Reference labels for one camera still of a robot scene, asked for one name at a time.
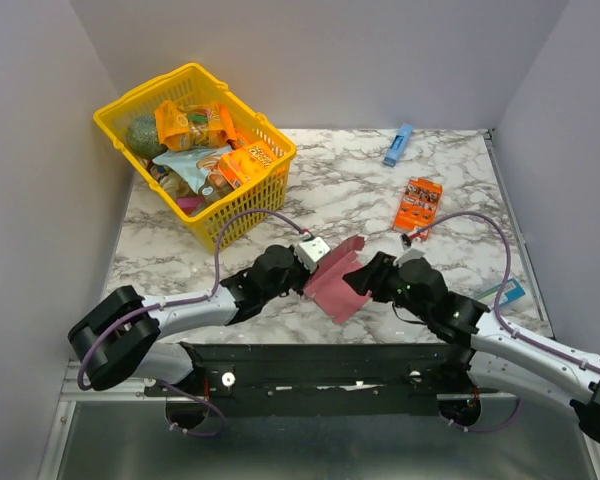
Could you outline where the pink paper box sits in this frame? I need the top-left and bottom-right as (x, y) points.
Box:
(303, 235), (370, 324)

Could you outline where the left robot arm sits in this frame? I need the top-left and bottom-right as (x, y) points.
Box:
(68, 237), (330, 395)

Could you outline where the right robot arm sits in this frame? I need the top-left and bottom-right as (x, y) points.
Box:
(343, 252), (600, 443)

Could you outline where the orange product box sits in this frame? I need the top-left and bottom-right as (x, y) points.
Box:
(393, 177), (444, 241)

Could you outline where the orange cracker box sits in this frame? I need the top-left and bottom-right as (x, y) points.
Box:
(218, 141), (278, 190)

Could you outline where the blue small box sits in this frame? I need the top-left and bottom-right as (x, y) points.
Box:
(383, 124), (413, 167)

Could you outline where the teal card package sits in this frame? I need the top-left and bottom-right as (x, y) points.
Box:
(477, 278), (525, 307)

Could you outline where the pink item in basket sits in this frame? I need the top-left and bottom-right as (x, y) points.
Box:
(176, 196), (207, 216)

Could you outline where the light blue snack bag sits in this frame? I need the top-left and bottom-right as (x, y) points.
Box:
(153, 146), (232, 194)

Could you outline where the yellow plastic basket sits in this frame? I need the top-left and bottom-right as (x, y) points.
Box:
(93, 63), (297, 252)

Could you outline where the orange snack bag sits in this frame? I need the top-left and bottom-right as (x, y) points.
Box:
(154, 100), (237, 151)

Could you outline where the green melon ball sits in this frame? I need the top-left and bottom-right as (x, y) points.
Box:
(126, 114), (165, 160)

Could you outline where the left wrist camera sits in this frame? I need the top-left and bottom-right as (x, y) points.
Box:
(293, 232), (331, 273)

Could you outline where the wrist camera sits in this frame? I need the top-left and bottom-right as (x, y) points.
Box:
(293, 232), (331, 273)
(393, 233), (424, 267)

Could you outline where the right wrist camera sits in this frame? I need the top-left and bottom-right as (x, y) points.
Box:
(393, 233), (424, 267)

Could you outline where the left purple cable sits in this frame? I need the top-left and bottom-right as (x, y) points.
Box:
(77, 208), (314, 391)

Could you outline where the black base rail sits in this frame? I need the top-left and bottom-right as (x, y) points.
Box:
(144, 342), (501, 419)

